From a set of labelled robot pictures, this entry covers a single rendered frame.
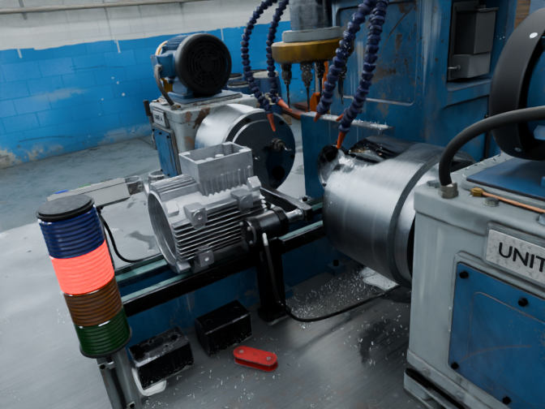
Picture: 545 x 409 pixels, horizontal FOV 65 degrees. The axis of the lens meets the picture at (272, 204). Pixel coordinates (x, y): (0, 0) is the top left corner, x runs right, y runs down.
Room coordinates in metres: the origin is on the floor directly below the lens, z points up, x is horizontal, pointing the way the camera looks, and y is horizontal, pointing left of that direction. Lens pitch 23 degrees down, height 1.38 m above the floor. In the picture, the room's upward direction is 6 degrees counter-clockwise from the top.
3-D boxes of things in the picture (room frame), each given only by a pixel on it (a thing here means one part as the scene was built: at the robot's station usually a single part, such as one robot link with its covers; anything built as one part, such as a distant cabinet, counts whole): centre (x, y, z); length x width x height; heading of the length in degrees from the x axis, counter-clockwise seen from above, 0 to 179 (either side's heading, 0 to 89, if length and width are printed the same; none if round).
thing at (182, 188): (0.84, 0.14, 1.01); 0.20 x 0.19 x 0.19; 120
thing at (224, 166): (0.86, 0.11, 1.11); 0.12 x 0.11 x 0.07; 120
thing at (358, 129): (1.05, -0.22, 0.97); 0.30 x 0.11 x 0.34; 30
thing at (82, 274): (0.44, 0.23, 1.14); 0.06 x 0.06 x 0.04
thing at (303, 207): (0.89, -0.01, 1.01); 0.26 x 0.04 x 0.03; 30
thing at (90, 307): (0.44, 0.23, 1.10); 0.06 x 0.06 x 0.04
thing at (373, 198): (0.69, -0.26, 1.04); 0.41 x 0.25 x 0.25; 30
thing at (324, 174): (1.02, -0.17, 1.01); 0.15 x 0.02 x 0.15; 30
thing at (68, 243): (0.44, 0.23, 1.19); 0.06 x 0.06 x 0.04
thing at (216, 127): (1.28, 0.09, 1.04); 0.37 x 0.25 x 0.25; 30
